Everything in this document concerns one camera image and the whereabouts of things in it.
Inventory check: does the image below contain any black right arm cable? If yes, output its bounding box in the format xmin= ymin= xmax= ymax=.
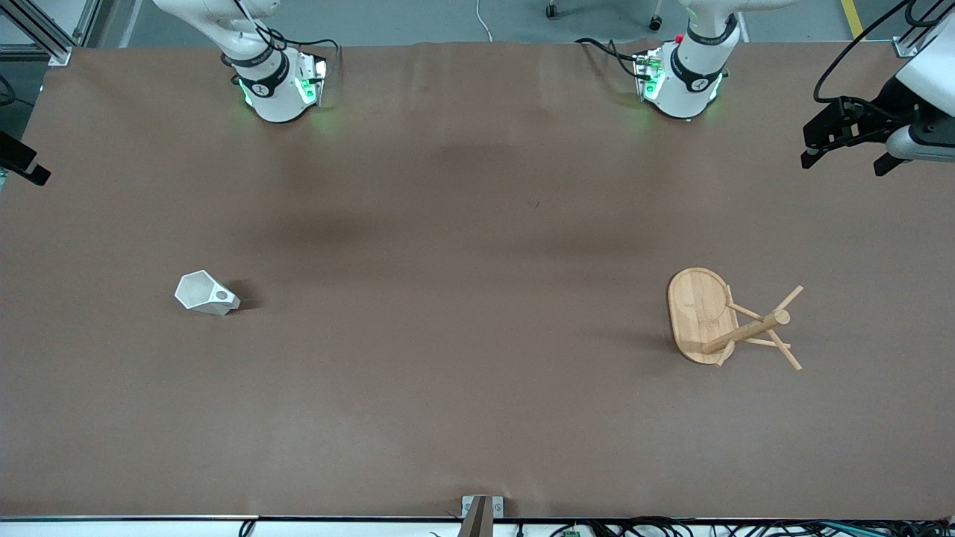
xmin=239 ymin=0 xmax=342 ymax=79

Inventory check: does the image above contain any white faceted cup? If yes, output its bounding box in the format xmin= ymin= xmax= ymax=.
xmin=175 ymin=270 xmax=242 ymax=317

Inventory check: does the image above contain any black cable bundle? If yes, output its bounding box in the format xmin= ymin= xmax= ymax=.
xmin=548 ymin=516 xmax=955 ymax=537

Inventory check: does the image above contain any aluminium frame post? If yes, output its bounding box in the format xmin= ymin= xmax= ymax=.
xmin=892 ymin=0 xmax=955 ymax=59
xmin=0 ymin=0 xmax=99 ymax=67

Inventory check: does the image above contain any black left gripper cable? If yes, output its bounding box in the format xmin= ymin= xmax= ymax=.
xmin=812 ymin=0 xmax=917 ymax=105

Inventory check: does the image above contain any brown table cover sheet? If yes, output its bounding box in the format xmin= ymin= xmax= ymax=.
xmin=0 ymin=41 xmax=955 ymax=520

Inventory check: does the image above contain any black left arm base cable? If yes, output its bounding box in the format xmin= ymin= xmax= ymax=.
xmin=574 ymin=37 xmax=647 ymax=81

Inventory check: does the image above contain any wooden cup rack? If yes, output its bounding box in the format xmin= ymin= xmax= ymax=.
xmin=666 ymin=267 xmax=805 ymax=372

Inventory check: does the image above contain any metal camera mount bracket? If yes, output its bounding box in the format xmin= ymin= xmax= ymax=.
xmin=460 ymin=495 xmax=505 ymax=537

